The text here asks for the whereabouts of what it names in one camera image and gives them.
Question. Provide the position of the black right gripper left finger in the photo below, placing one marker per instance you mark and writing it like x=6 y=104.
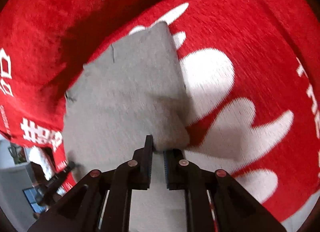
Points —
x=101 y=201

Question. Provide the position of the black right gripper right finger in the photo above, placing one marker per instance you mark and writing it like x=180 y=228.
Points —
x=215 y=201

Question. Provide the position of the grey knitted small garment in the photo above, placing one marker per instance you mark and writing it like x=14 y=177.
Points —
x=133 y=89

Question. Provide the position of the red blanket with white print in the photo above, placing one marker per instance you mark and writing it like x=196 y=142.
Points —
x=250 y=69

